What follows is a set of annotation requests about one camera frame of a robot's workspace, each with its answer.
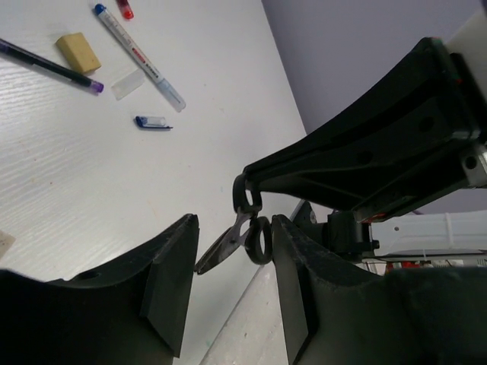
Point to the clear pen cap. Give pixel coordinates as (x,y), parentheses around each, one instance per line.
(128,84)

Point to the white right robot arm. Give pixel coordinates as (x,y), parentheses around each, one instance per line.
(429,237)

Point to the yellow eraser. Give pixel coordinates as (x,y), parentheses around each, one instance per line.
(78,53)

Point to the purple dark gel pen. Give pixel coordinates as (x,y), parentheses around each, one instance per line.
(22,55)

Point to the black handled scissors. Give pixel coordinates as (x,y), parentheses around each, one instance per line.
(250,231)

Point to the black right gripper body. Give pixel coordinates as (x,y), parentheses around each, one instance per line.
(425,145)

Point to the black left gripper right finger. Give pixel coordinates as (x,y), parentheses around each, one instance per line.
(334,312)

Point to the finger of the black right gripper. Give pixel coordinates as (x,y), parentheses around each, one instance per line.
(322,167)

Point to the blue pen cap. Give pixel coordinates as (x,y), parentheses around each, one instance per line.
(152,122)

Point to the white marker pen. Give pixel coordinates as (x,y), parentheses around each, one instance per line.
(129,45)

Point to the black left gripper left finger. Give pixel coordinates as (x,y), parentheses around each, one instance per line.
(129,310)

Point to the red pen refill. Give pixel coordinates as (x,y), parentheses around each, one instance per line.
(125,9)

